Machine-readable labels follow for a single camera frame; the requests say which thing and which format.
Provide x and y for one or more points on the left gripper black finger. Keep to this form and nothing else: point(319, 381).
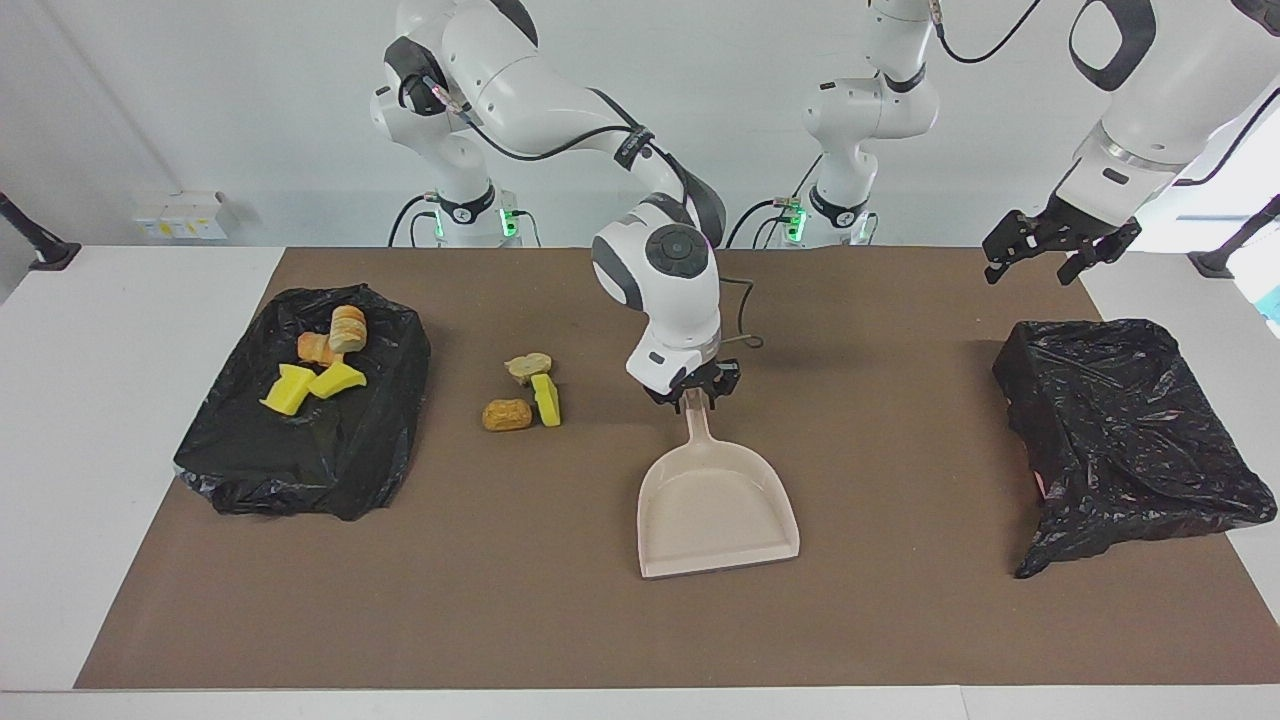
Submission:
point(1008, 243)
point(1100, 252)

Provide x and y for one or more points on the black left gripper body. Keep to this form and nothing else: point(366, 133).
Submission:
point(1065, 228)

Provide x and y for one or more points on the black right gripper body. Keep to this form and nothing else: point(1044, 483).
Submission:
point(700, 378)

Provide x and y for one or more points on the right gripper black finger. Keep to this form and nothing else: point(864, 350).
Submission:
point(724, 388)
point(666, 394)

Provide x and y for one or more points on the yellow sponge with green layer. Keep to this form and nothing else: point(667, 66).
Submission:
point(546, 402)

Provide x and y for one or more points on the beige plastic dustpan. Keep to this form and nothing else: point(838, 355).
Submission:
point(715, 510)

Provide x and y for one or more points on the pale bread piece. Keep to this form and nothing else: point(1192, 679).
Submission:
point(528, 367)

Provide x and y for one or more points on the brown bread bun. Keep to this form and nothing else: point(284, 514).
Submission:
point(507, 415)

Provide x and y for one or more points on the striped croissant piece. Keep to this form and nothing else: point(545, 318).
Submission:
point(348, 328)
point(315, 349)

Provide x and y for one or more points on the yellow sponge piece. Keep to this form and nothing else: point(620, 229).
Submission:
point(288, 392)
point(337, 380)

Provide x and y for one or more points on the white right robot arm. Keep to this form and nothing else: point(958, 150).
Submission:
point(680, 310)

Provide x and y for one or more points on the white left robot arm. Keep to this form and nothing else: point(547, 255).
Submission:
point(860, 110)

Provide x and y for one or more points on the black bag over pink bin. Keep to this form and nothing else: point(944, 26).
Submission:
point(1120, 430)

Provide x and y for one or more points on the black bag covered bin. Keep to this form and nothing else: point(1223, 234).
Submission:
point(300, 470)

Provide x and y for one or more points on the teal object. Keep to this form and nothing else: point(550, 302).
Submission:
point(1273, 303)

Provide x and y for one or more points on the large brown table mat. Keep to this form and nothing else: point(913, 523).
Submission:
point(500, 620)

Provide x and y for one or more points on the black camera stand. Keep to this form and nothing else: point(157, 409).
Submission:
point(55, 257)
point(1215, 262)

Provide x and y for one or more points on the white wall outlet box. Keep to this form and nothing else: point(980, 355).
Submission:
point(185, 215)

